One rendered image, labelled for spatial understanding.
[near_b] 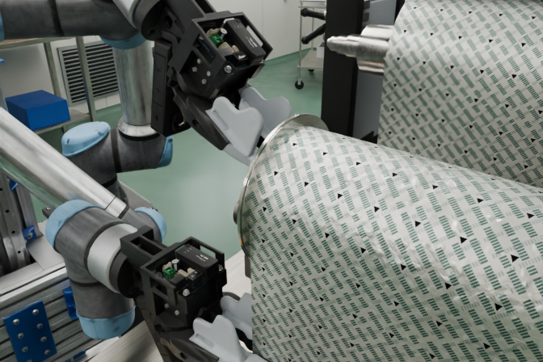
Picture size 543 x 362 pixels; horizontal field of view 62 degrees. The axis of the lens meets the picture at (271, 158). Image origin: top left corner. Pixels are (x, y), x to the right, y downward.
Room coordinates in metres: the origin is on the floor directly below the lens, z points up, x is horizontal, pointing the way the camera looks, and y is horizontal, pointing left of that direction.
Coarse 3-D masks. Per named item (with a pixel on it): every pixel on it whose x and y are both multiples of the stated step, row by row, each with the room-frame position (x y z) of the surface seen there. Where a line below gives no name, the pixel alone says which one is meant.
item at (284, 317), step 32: (256, 288) 0.31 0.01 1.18; (288, 288) 0.29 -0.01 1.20; (256, 320) 0.31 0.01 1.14; (288, 320) 0.29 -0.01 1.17; (320, 320) 0.27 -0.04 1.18; (352, 320) 0.26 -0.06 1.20; (256, 352) 0.32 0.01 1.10; (288, 352) 0.29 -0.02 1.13; (320, 352) 0.27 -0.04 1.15; (352, 352) 0.25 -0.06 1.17; (384, 352) 0.24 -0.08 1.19; (416, 352) 0.23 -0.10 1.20
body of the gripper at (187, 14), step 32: (160, 0) 0.46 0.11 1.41; (192, 0) 0.45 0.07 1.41; (160, 32) 0.48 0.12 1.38; (192, 32) 0.42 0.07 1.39; (224, 32) 0.44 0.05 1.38; (256, 32) 0.46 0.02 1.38; (192, 64) 0.44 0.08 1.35; (224, 64) 0.40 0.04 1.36; (256, 64) 0.45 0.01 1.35; (192, 96) 0.43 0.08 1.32; (224, 96) 0.45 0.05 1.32
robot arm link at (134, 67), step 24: (144, 48) 0.99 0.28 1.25; (120, 72) 0.99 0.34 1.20; (144, 72) 1.00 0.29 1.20; (120, 96) 1.02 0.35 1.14; (144, 96) 1.01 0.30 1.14; (120, 120) 1.05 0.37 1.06; (144, 120) 1.02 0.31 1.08; (120, 144) 1.02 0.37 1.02; (144, 144) 1.01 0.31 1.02; (168, 144) 1.04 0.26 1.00; (144, 168) 1.03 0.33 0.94
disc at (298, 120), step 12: (288, 120) 0.36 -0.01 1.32; (300, 120) 0.37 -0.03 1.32; (312, 120) 0.39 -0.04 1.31; (276, 132) 0.35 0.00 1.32; (288, 132) 0.36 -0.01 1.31; (264, 144) 0.34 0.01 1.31; (276, 144) 0.35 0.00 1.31; (264, 156) 0.33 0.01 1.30; (252, 168) 0.32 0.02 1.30; (252, 180) 0.32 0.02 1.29; (252, 192) 0.32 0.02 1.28; (240, 204) 0.31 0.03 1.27; (240, 216) 0.31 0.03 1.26; (240, 228) 0.31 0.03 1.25; (240, 240) 0.31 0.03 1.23
